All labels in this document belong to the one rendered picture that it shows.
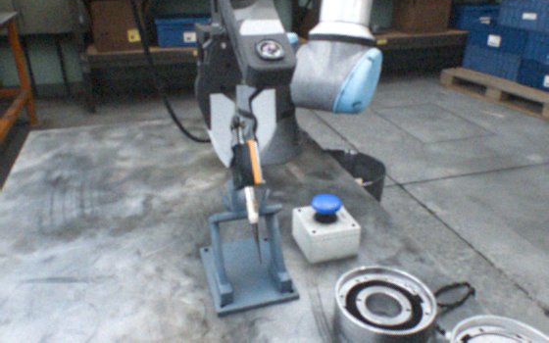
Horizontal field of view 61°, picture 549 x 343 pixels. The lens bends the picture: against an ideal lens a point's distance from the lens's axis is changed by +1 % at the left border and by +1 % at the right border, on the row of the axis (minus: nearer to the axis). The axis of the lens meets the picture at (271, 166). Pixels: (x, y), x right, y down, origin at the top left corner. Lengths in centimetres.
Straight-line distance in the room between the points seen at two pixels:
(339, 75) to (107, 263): 46
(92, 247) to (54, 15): 349
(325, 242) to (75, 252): 34
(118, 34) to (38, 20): 64
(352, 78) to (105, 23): 313
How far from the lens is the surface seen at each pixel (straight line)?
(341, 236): 61
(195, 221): 71
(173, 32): 385
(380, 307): 56
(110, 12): 377
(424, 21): 460
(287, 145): 88
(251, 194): 51
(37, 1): 411
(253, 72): 39
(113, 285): 62
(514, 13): 438
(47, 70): 444
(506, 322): 54
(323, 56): 80
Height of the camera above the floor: 118
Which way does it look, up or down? 26 degrees down
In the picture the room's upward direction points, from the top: straight up
